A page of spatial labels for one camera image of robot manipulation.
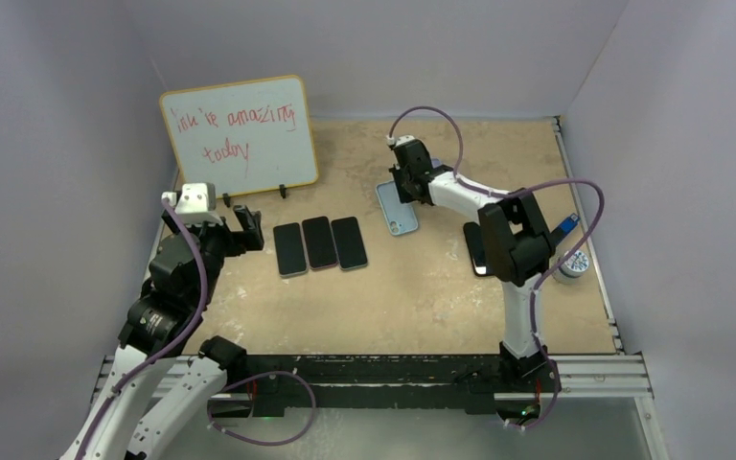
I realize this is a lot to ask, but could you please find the small white blue jar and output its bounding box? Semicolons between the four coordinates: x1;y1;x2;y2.
553;250;591;285

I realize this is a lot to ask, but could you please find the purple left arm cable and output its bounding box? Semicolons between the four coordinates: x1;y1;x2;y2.
73;197;211;460

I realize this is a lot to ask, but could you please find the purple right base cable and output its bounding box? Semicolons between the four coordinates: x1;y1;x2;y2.
501;357;564;433

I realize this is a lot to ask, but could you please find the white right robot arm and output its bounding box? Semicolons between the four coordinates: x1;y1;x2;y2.
386;135;556;390

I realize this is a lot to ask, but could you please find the black phone in black case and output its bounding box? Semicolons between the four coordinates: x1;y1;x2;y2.
463;221;494;277

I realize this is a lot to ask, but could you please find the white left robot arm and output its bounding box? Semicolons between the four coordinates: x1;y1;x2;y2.
62;205;264;459

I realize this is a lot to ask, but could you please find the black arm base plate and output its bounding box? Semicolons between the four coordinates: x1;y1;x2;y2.
223;354;561;422

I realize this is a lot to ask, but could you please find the light blue phone case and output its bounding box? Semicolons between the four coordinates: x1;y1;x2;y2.
376;180;419;237

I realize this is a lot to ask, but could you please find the black smartphone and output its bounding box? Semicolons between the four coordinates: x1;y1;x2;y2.
273;222;308;278

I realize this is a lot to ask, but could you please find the yellow framed whiteboard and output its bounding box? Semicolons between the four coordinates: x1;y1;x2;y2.
159;75;320;197

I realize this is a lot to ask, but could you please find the blue stapler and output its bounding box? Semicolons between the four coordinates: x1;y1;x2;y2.
551;213;580;245

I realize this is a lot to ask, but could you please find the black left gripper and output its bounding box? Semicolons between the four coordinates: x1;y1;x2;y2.
166;204;263;305

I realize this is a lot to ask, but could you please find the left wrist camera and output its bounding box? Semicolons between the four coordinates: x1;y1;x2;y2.
161;182;223;227

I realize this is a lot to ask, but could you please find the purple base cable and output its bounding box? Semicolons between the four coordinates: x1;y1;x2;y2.
206;370;317;449
501;357;564;433

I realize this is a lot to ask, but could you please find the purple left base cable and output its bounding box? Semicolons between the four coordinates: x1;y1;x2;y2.
206;370;317;449

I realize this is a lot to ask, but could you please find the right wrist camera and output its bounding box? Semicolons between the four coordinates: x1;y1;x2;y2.
385;135;417;150

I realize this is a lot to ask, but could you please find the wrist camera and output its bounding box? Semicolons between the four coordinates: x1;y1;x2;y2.
161;182;223;227
385;135;417;150

